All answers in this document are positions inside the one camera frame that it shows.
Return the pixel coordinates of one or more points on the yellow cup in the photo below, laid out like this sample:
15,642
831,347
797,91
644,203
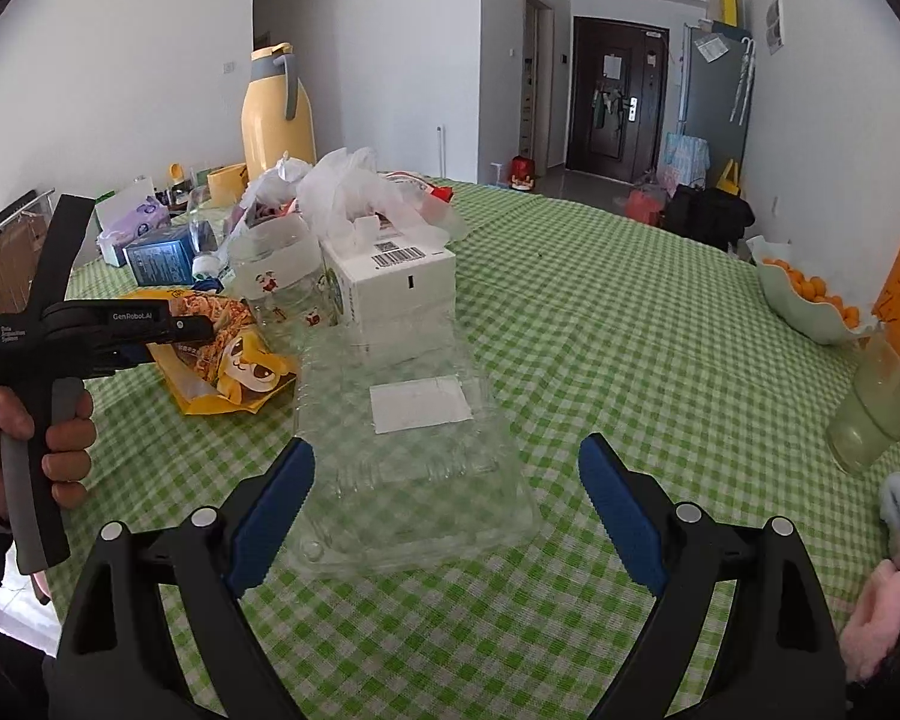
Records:
227,184

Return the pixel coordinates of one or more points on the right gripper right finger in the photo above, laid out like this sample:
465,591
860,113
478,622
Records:
779,656

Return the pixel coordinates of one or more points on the white plastic bag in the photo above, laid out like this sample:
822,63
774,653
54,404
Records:
340,192

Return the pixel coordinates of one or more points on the green fruit bowl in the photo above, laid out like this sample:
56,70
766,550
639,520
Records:
805,300

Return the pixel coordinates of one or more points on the red white snack wrapper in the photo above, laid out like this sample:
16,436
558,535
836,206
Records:
441,192

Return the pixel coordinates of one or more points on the clear plastic clamshell container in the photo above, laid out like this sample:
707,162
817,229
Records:
414,462

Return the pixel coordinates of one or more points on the dark entrance door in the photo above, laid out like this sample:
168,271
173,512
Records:
618,96

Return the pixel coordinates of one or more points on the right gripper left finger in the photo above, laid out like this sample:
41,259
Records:
116,657

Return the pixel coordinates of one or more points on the dark blue carton box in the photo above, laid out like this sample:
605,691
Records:
165,256

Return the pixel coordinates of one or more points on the clear plastic bottle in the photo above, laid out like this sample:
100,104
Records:
279,272

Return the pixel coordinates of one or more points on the person's left hand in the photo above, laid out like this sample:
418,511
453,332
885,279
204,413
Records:
66,463

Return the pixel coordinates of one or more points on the yellow snack bag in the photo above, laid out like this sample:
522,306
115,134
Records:
237,371

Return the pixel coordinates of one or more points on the drink cup with juice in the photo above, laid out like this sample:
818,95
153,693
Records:
867,421

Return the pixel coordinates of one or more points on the yellow thermos jug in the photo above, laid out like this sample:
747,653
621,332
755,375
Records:
277,117

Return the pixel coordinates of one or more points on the brown wooden chair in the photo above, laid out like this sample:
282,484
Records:
20,243

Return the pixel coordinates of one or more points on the white milk carton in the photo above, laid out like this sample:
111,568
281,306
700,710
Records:
396,297

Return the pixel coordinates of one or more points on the green checkered tablecloth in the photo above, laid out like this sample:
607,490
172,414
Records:
585,322

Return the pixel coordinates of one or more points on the grey refrigerator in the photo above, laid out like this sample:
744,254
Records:
718,81

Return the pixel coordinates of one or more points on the purple tissue pack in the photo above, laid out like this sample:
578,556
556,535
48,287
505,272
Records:
127,215

